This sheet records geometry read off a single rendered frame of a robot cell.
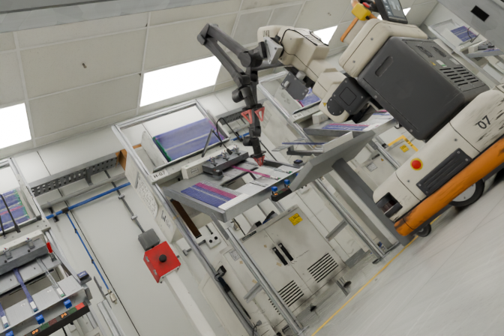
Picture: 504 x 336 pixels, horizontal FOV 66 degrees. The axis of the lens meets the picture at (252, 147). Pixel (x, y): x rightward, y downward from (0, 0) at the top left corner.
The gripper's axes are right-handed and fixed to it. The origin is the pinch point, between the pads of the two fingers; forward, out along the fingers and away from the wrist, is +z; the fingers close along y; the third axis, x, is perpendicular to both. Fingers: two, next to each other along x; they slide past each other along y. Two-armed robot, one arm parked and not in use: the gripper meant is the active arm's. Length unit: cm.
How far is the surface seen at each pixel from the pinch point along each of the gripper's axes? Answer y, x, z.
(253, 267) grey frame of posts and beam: 64, 55, 27
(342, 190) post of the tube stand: -30, 43, 26
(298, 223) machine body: 0.8, 26.2, 39.9
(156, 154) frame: 49, -56, -22
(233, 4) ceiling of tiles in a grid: -139, -157, -129
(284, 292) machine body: 41, 46, 61
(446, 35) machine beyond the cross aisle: -451, -62, -26
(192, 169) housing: 35.5, -33.1, -7.6
